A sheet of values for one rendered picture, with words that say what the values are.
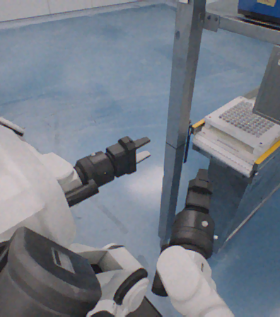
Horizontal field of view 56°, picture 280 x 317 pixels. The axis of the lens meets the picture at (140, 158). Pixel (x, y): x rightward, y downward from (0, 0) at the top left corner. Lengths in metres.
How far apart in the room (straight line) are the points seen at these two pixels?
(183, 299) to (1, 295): 0.28
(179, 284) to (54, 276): 0.27
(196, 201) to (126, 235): 1.19
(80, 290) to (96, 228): 1.55
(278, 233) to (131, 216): 0.95
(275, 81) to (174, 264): 0.54
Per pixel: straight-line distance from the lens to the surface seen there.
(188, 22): 0.84
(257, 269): 1.77
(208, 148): 1.05
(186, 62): 0.87
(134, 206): 1.87
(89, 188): 0.65
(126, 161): 0.72
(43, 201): 0.35
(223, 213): 1.42
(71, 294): 0.25
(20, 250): 0.27
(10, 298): 0.26
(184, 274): 0.48
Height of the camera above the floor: 1.50
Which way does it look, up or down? 43 degrees down
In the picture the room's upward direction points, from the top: straight up
